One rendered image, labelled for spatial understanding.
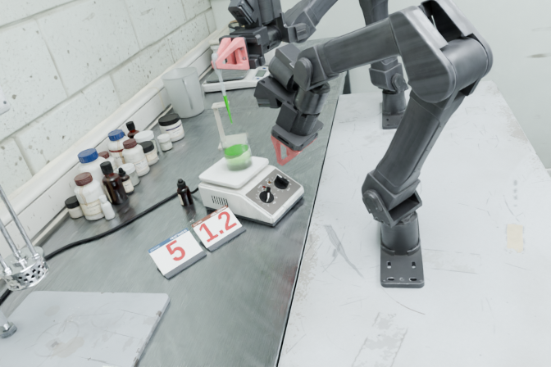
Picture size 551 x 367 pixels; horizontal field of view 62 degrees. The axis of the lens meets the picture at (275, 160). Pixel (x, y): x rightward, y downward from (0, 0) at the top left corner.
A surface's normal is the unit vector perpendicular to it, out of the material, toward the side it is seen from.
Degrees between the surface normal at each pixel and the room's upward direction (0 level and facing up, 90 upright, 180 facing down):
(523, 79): 90
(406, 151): 92
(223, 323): 0
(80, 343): 0
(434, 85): 90
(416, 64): 90
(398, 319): 0
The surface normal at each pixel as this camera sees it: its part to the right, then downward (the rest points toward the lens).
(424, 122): -0.76, 0.52
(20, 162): 0.96, -0.06
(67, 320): -0.18, -0.87
